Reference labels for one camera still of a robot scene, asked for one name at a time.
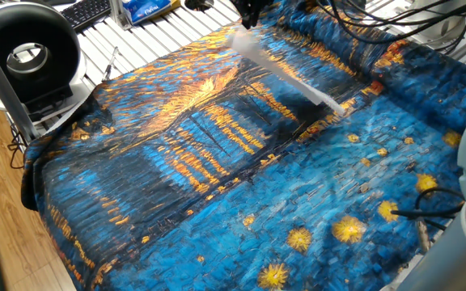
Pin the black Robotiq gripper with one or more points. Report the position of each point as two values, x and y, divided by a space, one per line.
253 3

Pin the white square cloth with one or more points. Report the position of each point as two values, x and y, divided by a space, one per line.
281 68

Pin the small black round object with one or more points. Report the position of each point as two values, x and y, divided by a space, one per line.
198 4

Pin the blue tissue pack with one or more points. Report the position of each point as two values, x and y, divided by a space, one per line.
146 10

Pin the slim grey pen tool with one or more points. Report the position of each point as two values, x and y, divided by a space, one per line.
110 64

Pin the black computer keyboard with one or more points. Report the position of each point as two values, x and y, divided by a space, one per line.
85 12

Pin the white cylindrical device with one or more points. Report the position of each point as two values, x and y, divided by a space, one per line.
439 20

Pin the starry night painting tablecloth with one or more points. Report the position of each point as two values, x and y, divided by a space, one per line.
217 202

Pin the aluminium frame beam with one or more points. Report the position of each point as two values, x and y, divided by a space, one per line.
119 14
6 89

